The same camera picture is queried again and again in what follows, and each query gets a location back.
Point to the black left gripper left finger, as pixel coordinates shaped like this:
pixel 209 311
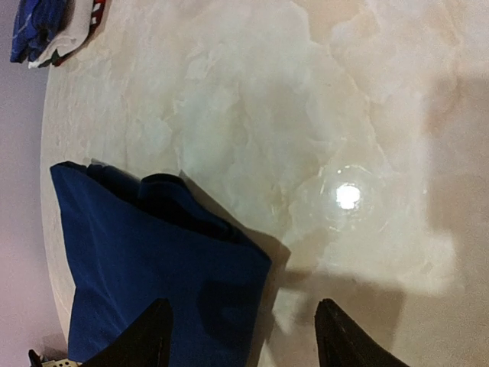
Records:
pixel 146 342

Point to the blue plaid flannel shirt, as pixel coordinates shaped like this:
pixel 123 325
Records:
pixel 36 24

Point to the solid blue garment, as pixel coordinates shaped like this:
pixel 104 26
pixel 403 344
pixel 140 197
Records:
pixel 129 242

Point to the folded white cartoon t-shirt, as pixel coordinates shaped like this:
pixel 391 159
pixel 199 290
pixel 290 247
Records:
pixel 73 31

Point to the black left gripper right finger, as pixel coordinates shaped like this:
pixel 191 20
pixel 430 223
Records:
pixel 342 342

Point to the folded red white shirt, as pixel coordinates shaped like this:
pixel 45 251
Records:
pixel 100 9

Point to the cream perforated laundry basket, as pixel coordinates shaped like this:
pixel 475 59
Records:
pixel 36 360

